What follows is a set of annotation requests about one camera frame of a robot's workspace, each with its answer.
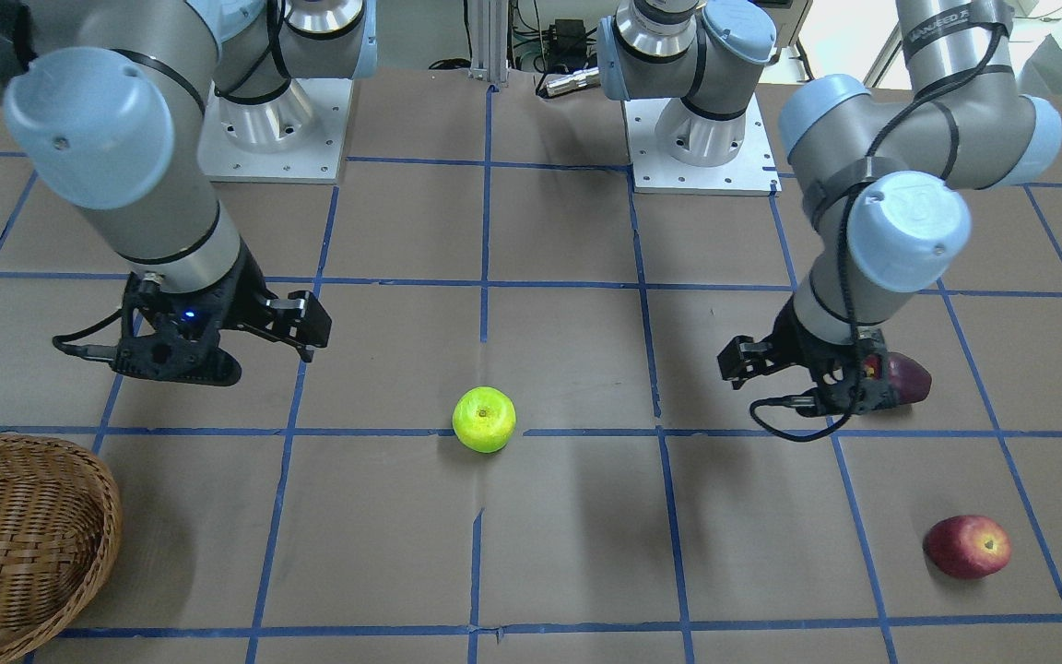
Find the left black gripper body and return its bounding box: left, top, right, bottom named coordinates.
left=771, top=302, right=896, bottom=418

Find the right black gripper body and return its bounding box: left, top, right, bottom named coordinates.
left=114, top=245, right=275, bottom=386

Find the dark red apple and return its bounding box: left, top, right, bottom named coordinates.
left=883, top=351, right=933, bottom=408

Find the green apple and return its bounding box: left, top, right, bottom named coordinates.
left=452, top=385, right=517, bottom=454

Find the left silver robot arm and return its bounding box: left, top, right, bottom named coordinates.
left=596, top=1, right=1062, bottom=418

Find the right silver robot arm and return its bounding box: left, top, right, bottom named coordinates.
left=0, top=1, right=378, bottom=386

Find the woven wicker basket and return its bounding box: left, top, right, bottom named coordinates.
left=0, top=433, right=122, bottom=663

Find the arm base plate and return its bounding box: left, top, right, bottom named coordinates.
left=196, top=78, right=354, bottom=184
left=622, top=96, right=781, bottom=195

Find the aluminium frame post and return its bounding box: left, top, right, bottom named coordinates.
left=466, top=0, right=511, bottom=89

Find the black cables bundle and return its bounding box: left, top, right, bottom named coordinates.
left=428, top=0, right=620, bottom=75

